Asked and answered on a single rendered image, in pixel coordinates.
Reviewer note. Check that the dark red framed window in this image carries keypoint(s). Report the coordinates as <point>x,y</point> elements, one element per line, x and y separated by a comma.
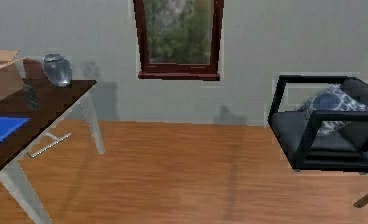
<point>178,36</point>

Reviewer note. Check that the black armchair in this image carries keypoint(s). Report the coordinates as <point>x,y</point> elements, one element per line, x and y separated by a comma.
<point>292,133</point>

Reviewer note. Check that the dark brown table white legs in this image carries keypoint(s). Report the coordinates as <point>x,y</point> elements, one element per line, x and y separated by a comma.
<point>55,100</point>

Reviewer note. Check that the clear glass vase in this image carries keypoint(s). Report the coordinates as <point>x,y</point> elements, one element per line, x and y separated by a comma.
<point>57,70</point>

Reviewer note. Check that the blue white patterned pillow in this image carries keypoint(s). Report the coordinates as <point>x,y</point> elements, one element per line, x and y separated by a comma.
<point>335,100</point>

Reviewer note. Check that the dark grey small object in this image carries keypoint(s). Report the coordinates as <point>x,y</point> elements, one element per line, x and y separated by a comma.
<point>31,97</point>

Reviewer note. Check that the blue flat book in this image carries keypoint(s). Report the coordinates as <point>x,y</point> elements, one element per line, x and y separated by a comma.
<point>3,128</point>

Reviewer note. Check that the brown cardboard box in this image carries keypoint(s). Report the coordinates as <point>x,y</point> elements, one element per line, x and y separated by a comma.
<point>5,78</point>

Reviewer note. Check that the brown wooden leg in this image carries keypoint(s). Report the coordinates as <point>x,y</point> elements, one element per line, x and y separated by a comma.
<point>365,199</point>

